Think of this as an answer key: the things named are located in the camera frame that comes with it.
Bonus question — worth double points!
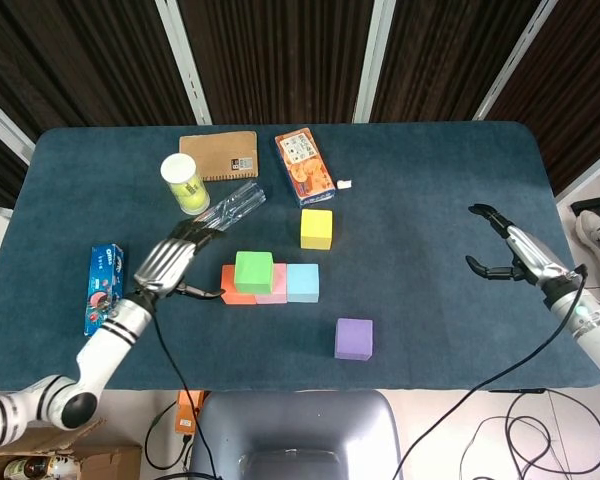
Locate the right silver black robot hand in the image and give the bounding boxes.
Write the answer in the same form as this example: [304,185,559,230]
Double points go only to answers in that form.
[465,203,571,290]

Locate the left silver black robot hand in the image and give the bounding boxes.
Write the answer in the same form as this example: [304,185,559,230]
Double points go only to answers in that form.
[132,218,226,300]

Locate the orange foam cube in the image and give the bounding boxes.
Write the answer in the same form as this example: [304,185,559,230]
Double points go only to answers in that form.
[220,264,257,306]

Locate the green foam cube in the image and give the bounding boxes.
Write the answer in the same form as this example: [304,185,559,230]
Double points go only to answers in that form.
[233,250,275,295]

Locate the pink foam cube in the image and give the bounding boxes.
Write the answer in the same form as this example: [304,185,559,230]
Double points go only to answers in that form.
[254,262,289,305]

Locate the light blue foam cube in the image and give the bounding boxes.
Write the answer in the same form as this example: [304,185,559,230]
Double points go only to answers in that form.
[285,262,321,303]

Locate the yellow foam cube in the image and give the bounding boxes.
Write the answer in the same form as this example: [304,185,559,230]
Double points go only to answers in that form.
[300,208,334,251]

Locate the purple foam cube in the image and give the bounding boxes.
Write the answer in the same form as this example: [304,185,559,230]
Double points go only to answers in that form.
[334,317,374,361]

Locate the blue Oreo cookie box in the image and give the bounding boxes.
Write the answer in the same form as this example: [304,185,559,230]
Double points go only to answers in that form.
[83,243,126,337]

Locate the white sneaker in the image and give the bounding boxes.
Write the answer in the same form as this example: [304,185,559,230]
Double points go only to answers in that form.
[574,209,600,271]

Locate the yellow tennis ball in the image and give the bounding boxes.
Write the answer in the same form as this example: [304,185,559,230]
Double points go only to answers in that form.
[178,192,211,215]
[167,174,204,201]

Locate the black flat base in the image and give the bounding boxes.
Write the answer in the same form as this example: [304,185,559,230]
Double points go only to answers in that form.
[569,195,600,217]

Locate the clear plastic water bottle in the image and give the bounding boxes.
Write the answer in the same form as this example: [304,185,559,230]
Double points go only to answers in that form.
[192,180,268,234]

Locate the clear tennis ball tube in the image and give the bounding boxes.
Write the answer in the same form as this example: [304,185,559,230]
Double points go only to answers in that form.
[160,152,212,216]

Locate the brown cardboard packet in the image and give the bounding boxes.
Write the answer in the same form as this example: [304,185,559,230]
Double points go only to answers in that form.
[179,130,259,182]

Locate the teal table cloth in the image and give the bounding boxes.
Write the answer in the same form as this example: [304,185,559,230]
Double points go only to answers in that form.
[0,120,600,393]

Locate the orange power strip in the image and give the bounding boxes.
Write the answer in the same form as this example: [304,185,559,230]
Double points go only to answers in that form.
[174,389,206,435]

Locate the orange blue cracker box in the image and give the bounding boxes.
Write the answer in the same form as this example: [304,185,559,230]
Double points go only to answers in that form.
[274,126,337,209]

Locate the brown cardboard box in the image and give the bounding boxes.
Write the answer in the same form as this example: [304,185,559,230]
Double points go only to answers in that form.
[0,419,144,480]

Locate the glass bottle with label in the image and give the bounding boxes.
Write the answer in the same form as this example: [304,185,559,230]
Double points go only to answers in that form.
[2,457,81,480]

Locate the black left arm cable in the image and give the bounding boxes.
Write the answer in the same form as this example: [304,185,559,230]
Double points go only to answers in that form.
[149,307,221,480]

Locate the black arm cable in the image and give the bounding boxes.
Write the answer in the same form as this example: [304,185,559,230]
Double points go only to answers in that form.
[149,307,221,480]
[392,264,589,480]

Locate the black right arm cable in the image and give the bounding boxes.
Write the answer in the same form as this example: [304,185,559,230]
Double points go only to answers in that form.
[392,264,589,480]

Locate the black looped floor cable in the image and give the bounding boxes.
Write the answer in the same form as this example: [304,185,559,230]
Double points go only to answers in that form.
[143,399,194,472]

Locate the white metal frame post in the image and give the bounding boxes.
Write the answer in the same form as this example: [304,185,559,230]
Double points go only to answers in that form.
[154,0,213,126]
[0,88,36,161]
[353,0,399,124]
[472,0,556,121]

